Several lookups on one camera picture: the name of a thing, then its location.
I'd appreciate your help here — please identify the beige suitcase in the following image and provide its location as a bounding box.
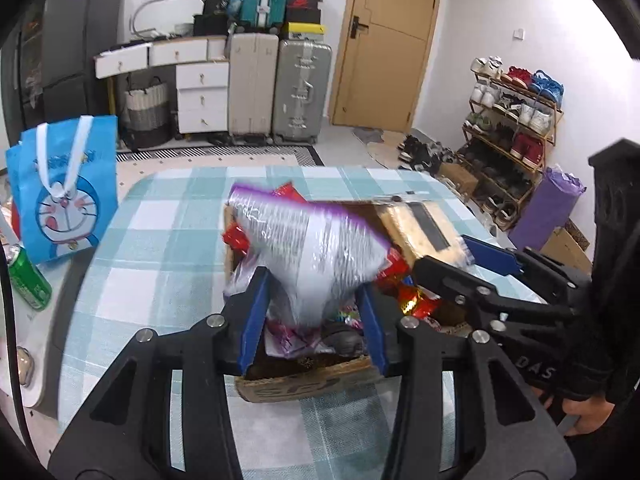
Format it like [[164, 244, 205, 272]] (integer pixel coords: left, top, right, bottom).
[[228, 34, 279, 143]]

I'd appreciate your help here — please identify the wooden door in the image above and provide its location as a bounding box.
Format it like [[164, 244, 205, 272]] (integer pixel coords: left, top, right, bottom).
[[330, 0, 439, 132]]

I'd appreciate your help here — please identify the cardboard box on floor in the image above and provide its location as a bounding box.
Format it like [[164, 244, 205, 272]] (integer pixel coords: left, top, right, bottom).
[[541, 219, 592, 274]]

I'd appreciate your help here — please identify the yellow cake package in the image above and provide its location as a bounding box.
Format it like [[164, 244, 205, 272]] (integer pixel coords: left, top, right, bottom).
[[375, 196, 474, 269]]

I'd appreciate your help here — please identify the brown SF cardboard box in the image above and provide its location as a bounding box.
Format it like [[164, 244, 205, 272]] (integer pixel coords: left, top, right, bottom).
[[234, 196, 471, 403]]

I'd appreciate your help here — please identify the green soda can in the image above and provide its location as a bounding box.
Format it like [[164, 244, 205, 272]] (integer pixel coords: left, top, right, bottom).
[[4, 245, 52, 311]]

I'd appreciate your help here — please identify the blue Doraemon gift bag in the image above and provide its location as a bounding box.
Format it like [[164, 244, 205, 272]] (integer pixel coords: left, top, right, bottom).
[[6, 115, 118, 264]]

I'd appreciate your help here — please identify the shoe rack with shoes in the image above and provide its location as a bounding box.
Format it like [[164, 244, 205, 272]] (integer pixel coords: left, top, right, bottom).
[[456, 56, 564, 232]]

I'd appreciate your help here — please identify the woven laundry basket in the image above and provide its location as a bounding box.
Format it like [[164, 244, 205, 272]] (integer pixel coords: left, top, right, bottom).
[[125, 76, 171, 151]]

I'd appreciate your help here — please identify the purple white snack bag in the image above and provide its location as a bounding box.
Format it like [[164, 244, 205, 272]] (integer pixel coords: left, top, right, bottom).
[[224, 184, 390, 328]]

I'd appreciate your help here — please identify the red snack bag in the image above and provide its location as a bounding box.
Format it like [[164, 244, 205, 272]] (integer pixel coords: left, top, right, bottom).
[[375, 247, 440, 321]]

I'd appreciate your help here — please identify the black refrigerator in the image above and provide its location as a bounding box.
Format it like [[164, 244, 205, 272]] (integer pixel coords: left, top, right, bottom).
[[1, 0, 122, 145]]

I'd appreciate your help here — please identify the small earbud case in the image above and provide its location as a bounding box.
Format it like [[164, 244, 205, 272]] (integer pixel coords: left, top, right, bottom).
[[16, 346, 35, 387]]

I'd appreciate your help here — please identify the person's right hand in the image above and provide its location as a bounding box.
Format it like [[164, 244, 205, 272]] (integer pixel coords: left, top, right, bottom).
[[533, 387, 615, 437]]

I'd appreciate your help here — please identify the teal plaid tablecloth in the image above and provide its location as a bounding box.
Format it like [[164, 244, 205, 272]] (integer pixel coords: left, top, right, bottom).
[[56, 164, 547, 480]]

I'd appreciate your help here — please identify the silver suitcase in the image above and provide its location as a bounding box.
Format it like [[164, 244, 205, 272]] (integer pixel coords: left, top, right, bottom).
[[271, 40, 332, 144]]

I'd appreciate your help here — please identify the purple rolled mat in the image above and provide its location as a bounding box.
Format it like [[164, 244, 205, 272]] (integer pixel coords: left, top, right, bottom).
[[509, 166, 587, 252]]

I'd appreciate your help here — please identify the white drawer desk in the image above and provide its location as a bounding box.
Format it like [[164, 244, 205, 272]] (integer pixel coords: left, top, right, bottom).
[[94, 36, 230, 136]]

